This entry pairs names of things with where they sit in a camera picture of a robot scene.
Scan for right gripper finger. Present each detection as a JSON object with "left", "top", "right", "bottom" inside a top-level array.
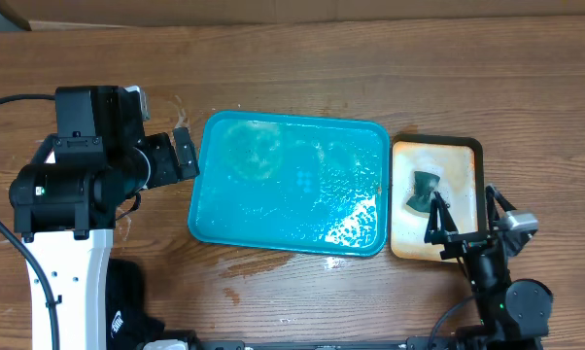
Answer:
[
  {"left": 424, "top": 192, "right": 459, "bottom": 244},
  {"left": 485, "top": 185, "right": 515, "bottom": 232}
]

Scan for green yellow sponge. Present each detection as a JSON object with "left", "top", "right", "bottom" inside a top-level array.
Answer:
[{"left": 406, "top": 171, "right": 440, "bottom": 213}]

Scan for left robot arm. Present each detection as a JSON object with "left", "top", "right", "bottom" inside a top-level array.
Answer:
[{"left": 9, "top": 86, "right": 199, "bottom": 349}]

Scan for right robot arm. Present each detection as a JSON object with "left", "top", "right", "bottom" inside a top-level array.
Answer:
[{"left": 425, "top": 185, "right": 554, "bottom": 349}]

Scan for black tray with soapy water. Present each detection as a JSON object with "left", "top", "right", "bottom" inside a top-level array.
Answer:
[{"left": 390, "top": 133, "right": 487, "bottom": 262}]

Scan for teal plastic tray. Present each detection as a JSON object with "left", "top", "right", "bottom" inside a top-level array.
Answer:
[{"left": 188, "top": 111, "right": 391, "bottom": 258}]

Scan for black knit cloth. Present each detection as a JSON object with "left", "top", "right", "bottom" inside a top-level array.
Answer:
[{"left": 105, "top": 259, "right": 164, "bottom": 350}]

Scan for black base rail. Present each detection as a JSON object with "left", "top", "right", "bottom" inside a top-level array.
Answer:
[{"left": 136, "top": 330, "right": 544, "bottom": 350}]

